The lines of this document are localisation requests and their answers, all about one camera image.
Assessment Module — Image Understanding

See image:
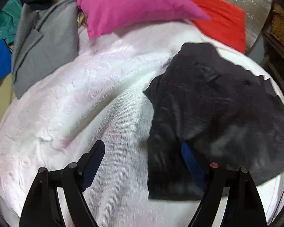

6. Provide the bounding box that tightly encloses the black jacket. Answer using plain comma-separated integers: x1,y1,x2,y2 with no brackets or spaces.
145,43,284,200

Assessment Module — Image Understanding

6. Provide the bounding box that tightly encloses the white pink bed blanket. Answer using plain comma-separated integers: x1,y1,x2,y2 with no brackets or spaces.
0,22,270,226

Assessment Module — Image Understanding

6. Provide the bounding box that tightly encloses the grey folded garment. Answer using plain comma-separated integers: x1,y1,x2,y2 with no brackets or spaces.
12,0,78,98

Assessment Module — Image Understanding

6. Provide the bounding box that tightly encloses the wooden shelf unit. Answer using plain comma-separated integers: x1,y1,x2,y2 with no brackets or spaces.
262,3,284,74

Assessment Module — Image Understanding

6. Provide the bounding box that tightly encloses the red pillow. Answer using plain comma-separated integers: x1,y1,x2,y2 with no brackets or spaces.
191,0,246,54

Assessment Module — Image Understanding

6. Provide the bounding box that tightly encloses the teal garment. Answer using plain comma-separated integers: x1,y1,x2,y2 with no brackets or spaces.
0,0,22,44

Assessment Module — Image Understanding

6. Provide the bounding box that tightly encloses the magenta pillow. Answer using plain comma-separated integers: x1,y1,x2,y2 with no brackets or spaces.
77,0,210,40

